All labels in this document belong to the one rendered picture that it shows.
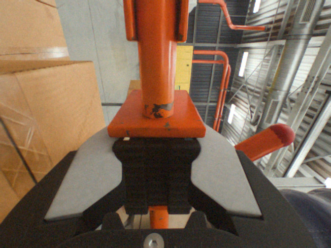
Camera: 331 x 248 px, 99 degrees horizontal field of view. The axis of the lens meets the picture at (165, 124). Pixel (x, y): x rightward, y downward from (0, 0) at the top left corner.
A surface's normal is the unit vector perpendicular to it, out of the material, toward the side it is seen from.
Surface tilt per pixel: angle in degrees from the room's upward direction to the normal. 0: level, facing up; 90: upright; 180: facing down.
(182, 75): 90
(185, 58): 90
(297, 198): 108
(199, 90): 90
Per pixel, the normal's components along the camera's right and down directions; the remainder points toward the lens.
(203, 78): 0.02, 0.45
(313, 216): -0.30, -0.89
